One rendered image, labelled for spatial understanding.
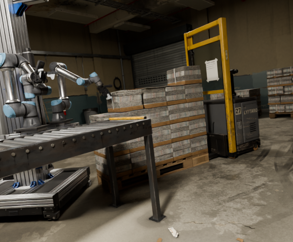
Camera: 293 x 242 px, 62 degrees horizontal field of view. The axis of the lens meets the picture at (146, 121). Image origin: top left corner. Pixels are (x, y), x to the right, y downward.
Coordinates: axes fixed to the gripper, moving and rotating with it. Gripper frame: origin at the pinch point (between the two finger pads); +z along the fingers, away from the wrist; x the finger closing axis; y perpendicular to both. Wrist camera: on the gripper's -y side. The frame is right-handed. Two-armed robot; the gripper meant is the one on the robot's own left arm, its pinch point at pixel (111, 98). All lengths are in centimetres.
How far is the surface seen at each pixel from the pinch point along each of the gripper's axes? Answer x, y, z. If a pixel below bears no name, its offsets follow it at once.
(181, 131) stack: 19, -44, 83
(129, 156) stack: 18, 29, 59
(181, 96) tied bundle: 19, -70, 49
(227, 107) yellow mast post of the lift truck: 36, -112, 97
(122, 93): 17.6, -6.3, -1.4
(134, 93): 17.5, -18.0, 7.5
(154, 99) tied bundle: 18.4, -35.3, 27.4
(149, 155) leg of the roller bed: 100, 38, 32
